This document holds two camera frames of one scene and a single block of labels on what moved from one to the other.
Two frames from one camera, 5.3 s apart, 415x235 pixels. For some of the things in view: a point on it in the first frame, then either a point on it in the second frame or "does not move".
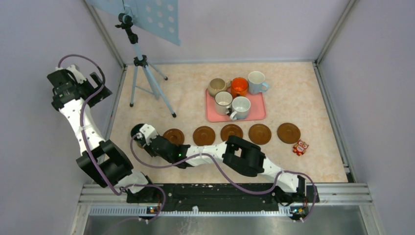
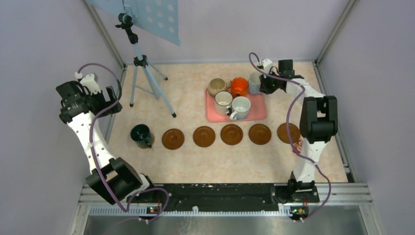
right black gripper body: x=148 y=149 → x=269 y=83
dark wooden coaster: x=203 y=135 does not move
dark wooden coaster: x=231 y=129 does not move
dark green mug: x=135 y=129 does not move
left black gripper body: x=87 y=87 → x=99 y=102
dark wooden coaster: x=260 y=134 does not move
